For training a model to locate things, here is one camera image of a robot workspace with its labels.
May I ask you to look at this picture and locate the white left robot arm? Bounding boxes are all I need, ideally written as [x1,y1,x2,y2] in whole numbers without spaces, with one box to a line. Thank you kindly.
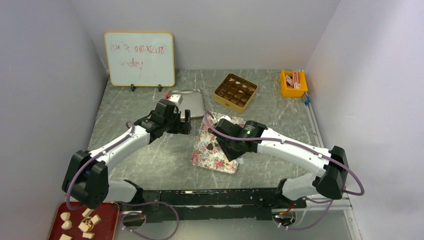
[62,99,192,210]

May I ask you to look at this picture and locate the red tray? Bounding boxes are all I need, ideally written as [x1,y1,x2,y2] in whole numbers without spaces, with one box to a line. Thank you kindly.
[48,202,120,240]

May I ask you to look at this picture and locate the metal tongs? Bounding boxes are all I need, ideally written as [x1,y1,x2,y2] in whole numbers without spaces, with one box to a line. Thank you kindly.
[235,158,245,165]

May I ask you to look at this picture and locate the gold chocolate tin box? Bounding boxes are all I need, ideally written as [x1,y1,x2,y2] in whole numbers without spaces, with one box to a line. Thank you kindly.
[214,73,258,114]

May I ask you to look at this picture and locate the dark chocolate lower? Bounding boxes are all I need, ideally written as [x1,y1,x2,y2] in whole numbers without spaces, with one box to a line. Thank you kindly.
[206,143,214,151]

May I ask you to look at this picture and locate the orange parts bin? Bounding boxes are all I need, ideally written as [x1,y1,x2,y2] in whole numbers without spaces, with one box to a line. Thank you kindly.
[279,70,308,98]

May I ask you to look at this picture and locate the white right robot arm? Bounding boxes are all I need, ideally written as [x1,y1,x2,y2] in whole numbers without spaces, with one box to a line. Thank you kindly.
[212,118,349,208]

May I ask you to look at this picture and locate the whiteboard with red writing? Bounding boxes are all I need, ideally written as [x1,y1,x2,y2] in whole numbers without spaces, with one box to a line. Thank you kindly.
[103,31,176,88]

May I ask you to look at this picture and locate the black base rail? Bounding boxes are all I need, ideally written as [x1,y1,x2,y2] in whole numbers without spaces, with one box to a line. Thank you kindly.
[119,187,307,223]

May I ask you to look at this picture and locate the floral rectangular tray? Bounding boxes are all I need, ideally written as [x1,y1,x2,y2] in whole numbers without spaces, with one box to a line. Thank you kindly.
[191,112,245,174]

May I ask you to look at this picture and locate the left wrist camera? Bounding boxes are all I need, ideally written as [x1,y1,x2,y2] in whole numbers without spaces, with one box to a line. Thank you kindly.
[165,93,183,107]

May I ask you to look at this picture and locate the silver tin lid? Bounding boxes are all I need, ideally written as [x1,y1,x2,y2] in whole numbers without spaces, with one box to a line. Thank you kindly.
[168,89,205,119]

